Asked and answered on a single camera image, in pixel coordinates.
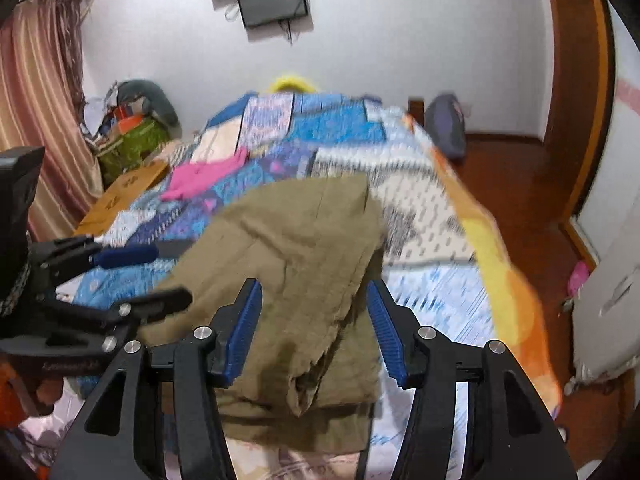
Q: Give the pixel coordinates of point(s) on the pink slipper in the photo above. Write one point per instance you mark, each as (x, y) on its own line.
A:
(578, 277)

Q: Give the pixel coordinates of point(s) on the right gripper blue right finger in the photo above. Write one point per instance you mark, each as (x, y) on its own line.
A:
(511, 434)

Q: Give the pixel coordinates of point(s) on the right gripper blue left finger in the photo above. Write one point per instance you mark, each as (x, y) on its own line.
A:
(118, 432)

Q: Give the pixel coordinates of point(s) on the white frosted wardrobe sliding door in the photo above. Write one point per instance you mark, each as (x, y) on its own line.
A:
(615, 188)

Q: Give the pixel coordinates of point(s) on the grey plush toy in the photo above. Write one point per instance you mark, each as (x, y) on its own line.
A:
(154, 99)

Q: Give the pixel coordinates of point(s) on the small black wall monitor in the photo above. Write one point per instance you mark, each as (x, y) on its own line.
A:
(256, 13)

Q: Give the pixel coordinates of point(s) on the khaki olive pants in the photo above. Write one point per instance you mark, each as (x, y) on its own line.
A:
(311, 376)

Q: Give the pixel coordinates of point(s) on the pink folded cloth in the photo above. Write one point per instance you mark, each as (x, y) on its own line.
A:
(189, 180)

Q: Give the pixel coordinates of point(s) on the grey purple backpack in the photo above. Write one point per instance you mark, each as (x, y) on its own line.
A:
(445, 124)

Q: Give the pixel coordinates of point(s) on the striped pink gold curtain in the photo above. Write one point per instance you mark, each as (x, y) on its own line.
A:
(42, 104)

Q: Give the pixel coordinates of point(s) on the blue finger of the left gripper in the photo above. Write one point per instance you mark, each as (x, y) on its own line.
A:
(116, 257)
(156, 305)

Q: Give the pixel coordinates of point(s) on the yellow foam bed rail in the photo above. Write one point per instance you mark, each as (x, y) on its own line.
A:
(292, 83)

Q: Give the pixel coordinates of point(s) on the blue patchwork bed quilt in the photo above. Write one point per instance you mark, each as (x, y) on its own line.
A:
(444, 256)

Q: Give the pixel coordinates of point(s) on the white suitcase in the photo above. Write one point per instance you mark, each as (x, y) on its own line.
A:
(605, 314)

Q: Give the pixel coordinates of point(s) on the brown wooden door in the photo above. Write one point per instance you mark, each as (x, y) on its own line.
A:
(582, 97)

